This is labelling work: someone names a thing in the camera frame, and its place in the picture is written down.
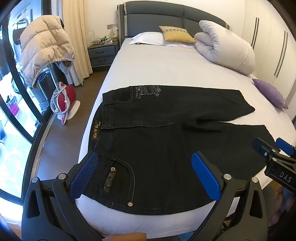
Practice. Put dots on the white pillow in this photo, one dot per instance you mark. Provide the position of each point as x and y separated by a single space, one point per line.
148 38

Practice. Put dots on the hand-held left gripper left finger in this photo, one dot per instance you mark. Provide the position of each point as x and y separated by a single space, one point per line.
84 176

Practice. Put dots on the cream curtain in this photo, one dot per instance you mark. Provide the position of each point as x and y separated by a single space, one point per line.
76 34

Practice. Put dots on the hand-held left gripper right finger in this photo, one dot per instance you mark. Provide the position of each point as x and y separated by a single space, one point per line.
205 176

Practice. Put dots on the yellow patterned cushion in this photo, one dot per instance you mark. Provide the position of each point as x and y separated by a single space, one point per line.
177 34

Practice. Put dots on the grey nightstand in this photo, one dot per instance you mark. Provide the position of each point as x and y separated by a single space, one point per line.
103 54

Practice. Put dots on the black framed glass door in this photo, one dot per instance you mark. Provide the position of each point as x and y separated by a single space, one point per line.
22 92

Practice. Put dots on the beige puffer jacket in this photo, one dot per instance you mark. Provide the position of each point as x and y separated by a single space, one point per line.
44 48

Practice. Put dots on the bed with white sheet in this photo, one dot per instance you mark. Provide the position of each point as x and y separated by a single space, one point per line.
161 64

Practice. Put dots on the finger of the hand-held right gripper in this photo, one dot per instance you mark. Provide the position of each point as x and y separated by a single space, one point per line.
286 146
261 147

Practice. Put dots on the person's left hand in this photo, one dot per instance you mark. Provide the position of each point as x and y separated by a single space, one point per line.
126 237

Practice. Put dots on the rolled white duvet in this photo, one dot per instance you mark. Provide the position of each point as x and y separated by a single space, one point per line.
226 48

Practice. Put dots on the black perforated laundry basket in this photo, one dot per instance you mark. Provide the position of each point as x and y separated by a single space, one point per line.
45 88

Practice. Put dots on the purple cushion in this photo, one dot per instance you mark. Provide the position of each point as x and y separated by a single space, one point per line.
270 92

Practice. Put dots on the white wardrobe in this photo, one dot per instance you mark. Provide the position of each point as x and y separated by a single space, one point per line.
270 39

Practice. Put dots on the black denim pants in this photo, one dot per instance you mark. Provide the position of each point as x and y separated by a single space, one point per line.
161 150

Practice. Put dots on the grey upholstered headboard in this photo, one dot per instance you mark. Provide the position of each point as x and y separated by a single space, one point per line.
161 16

